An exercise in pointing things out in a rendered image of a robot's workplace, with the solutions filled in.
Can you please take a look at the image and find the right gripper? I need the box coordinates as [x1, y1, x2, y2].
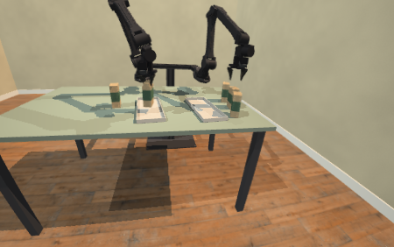
[139, 69, 158, 84]

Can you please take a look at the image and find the white shallow tray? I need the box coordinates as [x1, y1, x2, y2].
[137, 96, 166, 124]

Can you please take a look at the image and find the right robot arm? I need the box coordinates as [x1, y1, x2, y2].
[108, 0, 157, 79]

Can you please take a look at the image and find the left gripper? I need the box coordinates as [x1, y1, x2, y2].
[227, 64, 248, 81]

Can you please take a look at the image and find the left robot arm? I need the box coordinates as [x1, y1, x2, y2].
[195, 5, 255, 80]

